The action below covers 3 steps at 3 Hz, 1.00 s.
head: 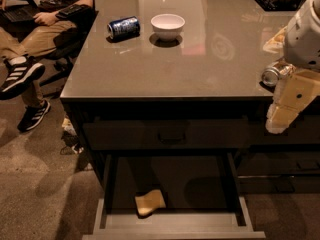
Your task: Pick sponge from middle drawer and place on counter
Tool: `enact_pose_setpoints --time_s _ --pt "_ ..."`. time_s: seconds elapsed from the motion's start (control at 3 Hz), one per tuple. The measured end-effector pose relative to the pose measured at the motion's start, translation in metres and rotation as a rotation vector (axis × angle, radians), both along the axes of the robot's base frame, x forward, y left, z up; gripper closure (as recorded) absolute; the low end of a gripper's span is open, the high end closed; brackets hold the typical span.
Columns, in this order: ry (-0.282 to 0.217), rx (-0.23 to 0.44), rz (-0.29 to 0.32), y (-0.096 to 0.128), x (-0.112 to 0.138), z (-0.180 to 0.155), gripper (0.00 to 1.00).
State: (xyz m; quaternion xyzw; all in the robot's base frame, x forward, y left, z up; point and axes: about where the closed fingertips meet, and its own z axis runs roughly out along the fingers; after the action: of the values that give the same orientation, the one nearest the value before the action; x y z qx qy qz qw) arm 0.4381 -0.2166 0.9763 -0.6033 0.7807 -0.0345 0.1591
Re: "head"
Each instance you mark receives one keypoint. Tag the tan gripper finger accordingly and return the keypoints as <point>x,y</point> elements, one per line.
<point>279,118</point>

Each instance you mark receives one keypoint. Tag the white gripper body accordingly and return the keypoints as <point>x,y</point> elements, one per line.
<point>302,41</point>

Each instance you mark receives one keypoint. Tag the yellow sponge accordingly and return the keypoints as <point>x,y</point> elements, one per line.
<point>148,203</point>

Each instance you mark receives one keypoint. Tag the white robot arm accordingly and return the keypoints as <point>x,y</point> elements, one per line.
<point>300,39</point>

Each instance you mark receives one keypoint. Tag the closed dark top drawer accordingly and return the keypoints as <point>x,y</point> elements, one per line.
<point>143,134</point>

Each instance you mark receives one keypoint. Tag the dark counter cabinet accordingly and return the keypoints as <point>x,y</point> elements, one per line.
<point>210,71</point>

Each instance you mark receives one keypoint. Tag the open grey middle drawer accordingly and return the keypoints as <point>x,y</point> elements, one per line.
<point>201,194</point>

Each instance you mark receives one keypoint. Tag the silver tan can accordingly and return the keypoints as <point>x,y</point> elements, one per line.
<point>276,71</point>

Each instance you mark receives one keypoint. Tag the white ceramic bowl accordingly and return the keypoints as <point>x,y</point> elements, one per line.
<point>167,27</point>

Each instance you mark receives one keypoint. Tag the blue soda can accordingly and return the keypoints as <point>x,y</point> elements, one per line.
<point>124,27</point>

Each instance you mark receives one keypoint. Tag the black striped sneaker floor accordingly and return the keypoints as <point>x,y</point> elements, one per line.
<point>33,117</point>

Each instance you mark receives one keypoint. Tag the seated person khaki pants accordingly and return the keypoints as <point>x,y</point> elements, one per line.
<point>48,34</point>

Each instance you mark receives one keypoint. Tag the black striped sneaker raised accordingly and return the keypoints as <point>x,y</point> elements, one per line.
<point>22,71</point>

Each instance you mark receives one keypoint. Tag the black laptop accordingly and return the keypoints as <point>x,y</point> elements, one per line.
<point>19,13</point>

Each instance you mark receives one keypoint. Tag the black drawer handle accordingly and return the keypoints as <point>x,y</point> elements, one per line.
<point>171,138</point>

